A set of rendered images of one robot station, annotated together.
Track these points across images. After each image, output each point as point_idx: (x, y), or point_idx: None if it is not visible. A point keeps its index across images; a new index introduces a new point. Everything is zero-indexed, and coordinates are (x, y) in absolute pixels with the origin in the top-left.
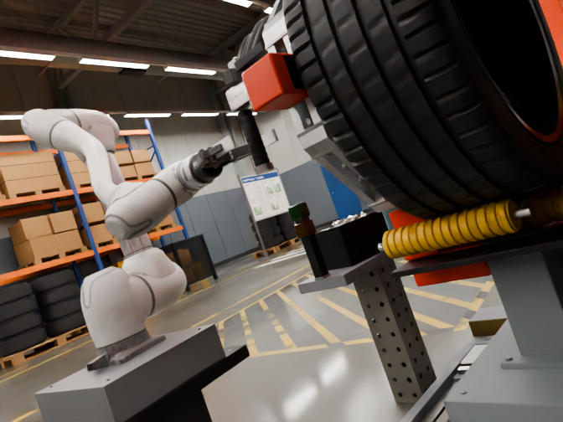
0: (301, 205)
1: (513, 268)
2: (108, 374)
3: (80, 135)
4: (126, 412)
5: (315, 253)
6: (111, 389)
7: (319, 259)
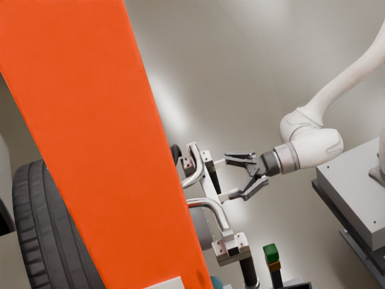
0: (263, 250)
1: None
2: (348, 166)
3: (376, 38)
4: (321, 186)
5: (270, 274)
6: (318, 171)
7: (271, 280)
